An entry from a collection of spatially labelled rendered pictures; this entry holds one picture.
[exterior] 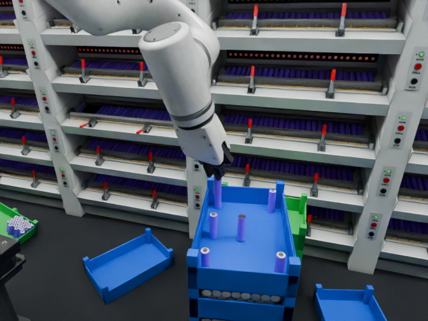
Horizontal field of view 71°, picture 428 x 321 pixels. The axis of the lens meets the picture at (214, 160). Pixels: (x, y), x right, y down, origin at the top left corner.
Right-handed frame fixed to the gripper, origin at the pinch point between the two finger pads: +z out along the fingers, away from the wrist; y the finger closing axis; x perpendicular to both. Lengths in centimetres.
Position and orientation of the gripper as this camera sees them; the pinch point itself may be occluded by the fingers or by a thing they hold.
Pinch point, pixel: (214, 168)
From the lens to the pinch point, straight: 67.4
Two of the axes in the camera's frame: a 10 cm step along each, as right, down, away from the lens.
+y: 8.1, 2.5, -5.4
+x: 5.4, -6.9, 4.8
